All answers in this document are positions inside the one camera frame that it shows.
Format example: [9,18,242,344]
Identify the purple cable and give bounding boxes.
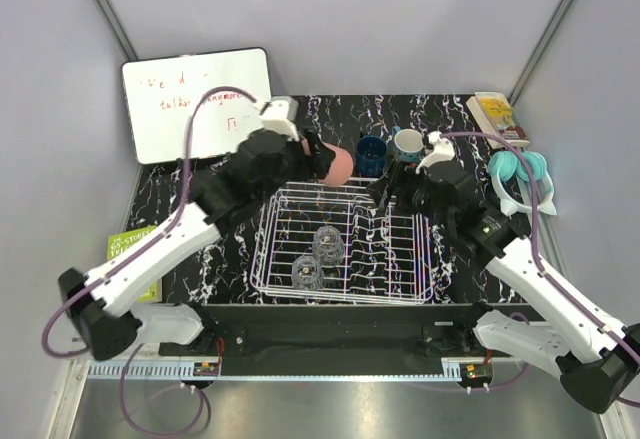
[40,89,261,438]
[409,130,640,406]

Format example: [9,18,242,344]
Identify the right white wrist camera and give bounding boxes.
[415,131,455,174]

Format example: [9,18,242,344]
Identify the white wire dish rack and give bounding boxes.
[250,178,433,304]

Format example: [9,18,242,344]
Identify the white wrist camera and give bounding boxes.
[415,131,455,174]
[254,96,299,141]

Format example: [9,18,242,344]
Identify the clear glass cup rear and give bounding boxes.
[312,226,345,267]

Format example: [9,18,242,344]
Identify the light blue mug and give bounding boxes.
[391,126,425,165]

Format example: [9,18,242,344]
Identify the clear glass cup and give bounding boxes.
[291,255,324,291]
[312,226,345,267]

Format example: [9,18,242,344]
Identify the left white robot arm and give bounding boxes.
[58,129,338,361]

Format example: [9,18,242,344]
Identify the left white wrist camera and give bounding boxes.
[254,96,299,141]

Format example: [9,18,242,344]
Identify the teal cat ear headphones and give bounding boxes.
[488,151,557,217]

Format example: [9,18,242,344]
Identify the white whiteboard with red writing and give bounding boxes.
[122,47,271,165]

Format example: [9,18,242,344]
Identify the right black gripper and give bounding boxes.
[365,158,454,232]

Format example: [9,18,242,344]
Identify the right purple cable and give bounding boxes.
[409,130,640,406]

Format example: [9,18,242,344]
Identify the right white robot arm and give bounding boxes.
[367,160,639,414]

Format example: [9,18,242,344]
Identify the clear glass cup front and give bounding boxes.
[291,255,324,291]

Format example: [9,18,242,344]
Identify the white slotted cable duct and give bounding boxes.
[88,360,221,381]

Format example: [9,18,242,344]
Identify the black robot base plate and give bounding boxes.
[159,303,493,380]

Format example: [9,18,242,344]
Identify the pink plastic cup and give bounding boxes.
[321,143,354,187]

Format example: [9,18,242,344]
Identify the dark blue mug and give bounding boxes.
[355,135,388,178]

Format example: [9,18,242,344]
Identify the green treehouse book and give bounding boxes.
[106,226,162,303]

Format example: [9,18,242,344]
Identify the yellow cover book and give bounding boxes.
[466,92,530,148]

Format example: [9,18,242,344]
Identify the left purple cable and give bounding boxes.
[40,89,261,438]

